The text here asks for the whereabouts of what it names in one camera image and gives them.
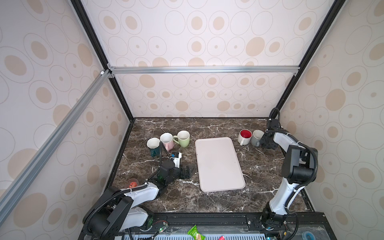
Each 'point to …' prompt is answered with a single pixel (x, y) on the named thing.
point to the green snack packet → (193, 232)
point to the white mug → (244, 137)
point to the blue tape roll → (308, 235)
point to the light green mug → (182, 138)
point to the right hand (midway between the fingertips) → (269, 141)
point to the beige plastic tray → (219, 165)
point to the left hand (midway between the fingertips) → (193, 165)
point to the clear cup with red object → (132, 182)
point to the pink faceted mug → (167, 139)
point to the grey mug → (257, 135)
